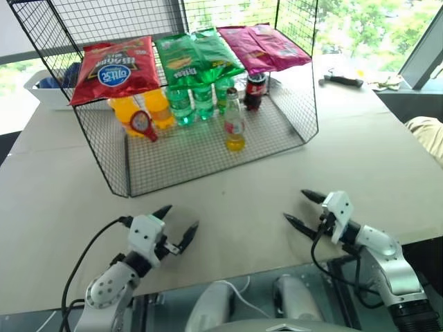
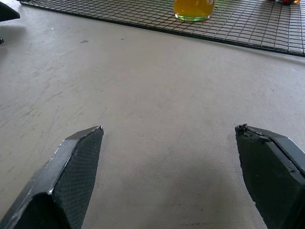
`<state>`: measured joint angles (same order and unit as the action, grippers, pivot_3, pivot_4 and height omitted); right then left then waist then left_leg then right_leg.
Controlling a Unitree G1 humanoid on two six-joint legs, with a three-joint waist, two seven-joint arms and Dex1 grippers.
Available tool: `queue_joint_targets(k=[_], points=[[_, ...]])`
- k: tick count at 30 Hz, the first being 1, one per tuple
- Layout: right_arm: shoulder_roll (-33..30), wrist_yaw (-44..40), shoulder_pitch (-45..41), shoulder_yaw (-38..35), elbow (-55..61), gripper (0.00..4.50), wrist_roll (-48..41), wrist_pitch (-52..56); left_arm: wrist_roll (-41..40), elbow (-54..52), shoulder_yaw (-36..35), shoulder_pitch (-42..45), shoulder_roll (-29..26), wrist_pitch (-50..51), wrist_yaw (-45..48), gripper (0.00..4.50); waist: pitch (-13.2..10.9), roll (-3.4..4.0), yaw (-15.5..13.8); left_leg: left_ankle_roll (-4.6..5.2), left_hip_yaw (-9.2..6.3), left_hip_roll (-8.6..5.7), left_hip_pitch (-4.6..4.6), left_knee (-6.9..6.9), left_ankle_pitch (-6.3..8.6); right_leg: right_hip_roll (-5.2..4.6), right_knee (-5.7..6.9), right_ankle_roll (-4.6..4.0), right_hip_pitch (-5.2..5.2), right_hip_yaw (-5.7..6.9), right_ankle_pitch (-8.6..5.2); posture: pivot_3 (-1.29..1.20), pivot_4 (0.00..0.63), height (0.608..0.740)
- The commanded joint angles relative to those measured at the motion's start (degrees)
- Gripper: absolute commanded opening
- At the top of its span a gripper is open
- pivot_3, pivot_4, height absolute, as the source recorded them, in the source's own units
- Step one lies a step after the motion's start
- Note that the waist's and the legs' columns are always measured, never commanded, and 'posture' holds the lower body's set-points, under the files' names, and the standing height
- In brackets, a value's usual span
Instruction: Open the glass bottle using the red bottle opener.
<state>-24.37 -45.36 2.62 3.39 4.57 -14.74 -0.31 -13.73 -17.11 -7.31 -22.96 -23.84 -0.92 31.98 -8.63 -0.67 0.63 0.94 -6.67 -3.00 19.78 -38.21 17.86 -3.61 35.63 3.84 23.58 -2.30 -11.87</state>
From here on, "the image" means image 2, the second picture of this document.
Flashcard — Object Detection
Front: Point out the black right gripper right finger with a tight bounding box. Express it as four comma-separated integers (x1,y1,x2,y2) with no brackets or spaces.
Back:
234,123,305,229

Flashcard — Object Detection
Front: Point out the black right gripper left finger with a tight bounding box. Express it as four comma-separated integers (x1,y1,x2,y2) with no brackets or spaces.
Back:
0,125,104,229

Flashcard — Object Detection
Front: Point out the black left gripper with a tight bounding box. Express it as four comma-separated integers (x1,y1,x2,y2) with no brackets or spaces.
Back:
0,0,20,45

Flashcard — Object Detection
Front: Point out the glass of orange juice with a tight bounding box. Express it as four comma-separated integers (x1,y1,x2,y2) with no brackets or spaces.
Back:
173,0,215,22

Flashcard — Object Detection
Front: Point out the black wire grid rack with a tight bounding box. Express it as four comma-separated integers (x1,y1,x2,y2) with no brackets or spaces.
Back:
19,0,305,57

